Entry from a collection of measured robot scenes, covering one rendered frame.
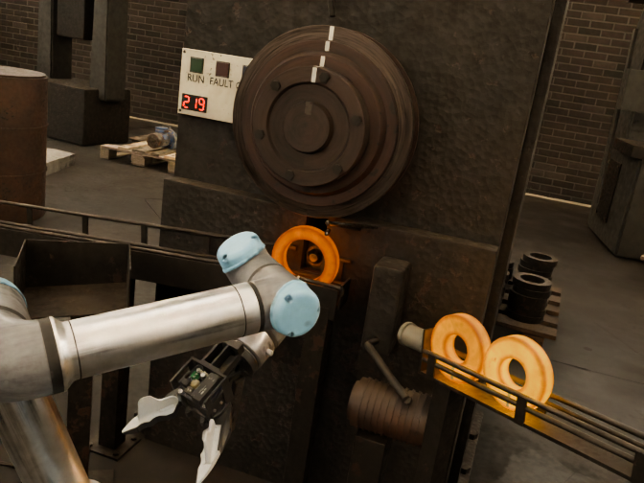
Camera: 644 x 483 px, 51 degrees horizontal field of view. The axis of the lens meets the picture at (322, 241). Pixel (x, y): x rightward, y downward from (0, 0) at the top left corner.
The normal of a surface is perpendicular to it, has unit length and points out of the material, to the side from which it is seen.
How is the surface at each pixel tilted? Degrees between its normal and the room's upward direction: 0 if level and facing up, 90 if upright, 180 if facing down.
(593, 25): 90
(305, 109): 90
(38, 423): 84
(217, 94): 90
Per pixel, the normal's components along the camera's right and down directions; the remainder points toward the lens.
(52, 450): 0.80, 0.13
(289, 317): 0.48, 0.32
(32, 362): 0.31, -0.07
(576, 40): -0.32, 0.23
